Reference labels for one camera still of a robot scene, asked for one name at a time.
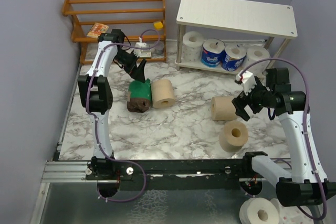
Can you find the orange wooden rack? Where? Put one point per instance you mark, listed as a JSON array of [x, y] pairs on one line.
[[142, 16]]

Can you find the green brown wrapped roll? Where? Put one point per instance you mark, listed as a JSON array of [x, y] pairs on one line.
[[139, 98]]

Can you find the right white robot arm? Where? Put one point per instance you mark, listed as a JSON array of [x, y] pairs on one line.
[[307, 183]]

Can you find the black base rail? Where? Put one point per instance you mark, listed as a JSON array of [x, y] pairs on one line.
[[175, 174]]

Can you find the yellow cube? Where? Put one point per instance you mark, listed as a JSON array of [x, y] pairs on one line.
[[158, 25]]

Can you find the pink dotted roll below table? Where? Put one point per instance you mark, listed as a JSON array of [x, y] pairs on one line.
[[290, 215]]

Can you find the pink dotted paper roll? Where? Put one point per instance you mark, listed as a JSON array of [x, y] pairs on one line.
[[253, 54]]

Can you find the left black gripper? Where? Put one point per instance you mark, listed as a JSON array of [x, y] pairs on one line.
[[137, 73]]

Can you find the white two-tier shelf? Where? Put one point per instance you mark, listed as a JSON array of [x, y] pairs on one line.
[[240, 21]]

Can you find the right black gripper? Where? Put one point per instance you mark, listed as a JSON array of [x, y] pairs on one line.
[[240, 103]]

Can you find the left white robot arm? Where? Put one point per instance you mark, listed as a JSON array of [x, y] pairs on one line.
[[97, 98]]

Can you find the white plain paper roll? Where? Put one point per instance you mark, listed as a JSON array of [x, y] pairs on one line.
[[192, 46]]

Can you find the brown roll beside green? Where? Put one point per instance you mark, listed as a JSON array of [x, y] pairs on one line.
[[162, 94]]

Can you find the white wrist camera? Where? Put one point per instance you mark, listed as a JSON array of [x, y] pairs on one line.
[[246, 80], [141, 47]]

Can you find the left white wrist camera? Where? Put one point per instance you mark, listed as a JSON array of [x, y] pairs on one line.
[[141, 47]]

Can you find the brown roll upright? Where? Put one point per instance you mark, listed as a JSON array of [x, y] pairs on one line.
[[233, 136]]

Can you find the grey small cup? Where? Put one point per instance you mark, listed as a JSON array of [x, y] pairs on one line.
[[159, 48]]

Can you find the brown roll lying centre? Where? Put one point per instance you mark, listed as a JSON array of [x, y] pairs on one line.
[[222, 109]]

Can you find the white green flat box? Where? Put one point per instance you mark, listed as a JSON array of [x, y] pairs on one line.
[[146, 54]]

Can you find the white roll below table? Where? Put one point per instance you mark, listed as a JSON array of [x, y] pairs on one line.
[[258, 210]]

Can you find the blue roll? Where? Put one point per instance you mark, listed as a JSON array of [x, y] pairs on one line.
[[212, 52], [234, 55]]

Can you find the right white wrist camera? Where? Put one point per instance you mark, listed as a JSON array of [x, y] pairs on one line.
[[246, 80]]

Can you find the small picture book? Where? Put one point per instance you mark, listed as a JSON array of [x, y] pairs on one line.
[[96, 30]]

